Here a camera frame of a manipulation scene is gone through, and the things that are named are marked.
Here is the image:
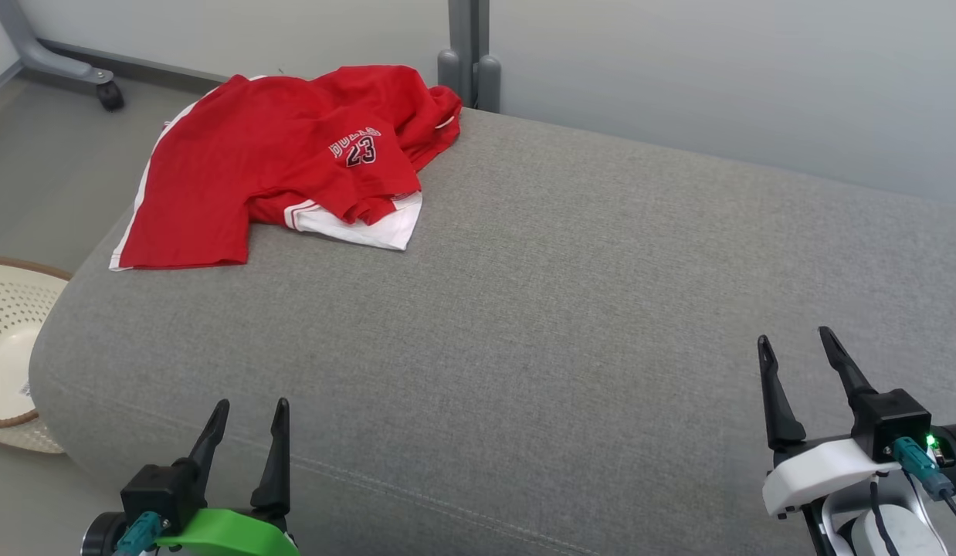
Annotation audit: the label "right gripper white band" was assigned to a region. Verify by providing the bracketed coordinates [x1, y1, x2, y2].
[758, 326, 903, 518]

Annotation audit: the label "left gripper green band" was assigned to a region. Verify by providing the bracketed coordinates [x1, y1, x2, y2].
[155, 398, 301, 556]

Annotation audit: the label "red white-sleeved Bulls jersey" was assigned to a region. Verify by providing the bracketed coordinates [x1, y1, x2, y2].
[281, 83, 463, 253]

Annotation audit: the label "red Bulls 23 shorts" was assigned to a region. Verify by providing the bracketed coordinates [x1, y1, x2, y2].
[109, 65, 448, 271]

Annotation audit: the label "cream perforated laundry basket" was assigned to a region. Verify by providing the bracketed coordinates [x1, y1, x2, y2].
[0, 257, 73, 455]

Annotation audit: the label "grey fabric sofa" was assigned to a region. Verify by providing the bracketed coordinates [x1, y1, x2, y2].
[29, 108, 956, 556]

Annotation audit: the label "grey metal stand leg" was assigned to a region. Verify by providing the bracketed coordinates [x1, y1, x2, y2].
[0, 0, 116, 87]

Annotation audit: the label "right arm teal-plug cable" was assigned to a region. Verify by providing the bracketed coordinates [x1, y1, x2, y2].
[891, 436, 956, 539]

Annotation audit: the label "arm teal-plug cable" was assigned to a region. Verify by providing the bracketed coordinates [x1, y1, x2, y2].
[891, 436, 956, 539]
[111, 511, 166, 556]

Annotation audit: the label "left arm teal-plug cable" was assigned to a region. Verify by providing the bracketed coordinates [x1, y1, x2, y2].
[111, 511, 166, 556]

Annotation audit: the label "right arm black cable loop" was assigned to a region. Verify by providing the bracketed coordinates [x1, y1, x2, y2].
[869, 479, 902, 556]

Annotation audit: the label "grey partition post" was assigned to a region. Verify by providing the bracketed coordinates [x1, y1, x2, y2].
[437, 0, 502, 114]

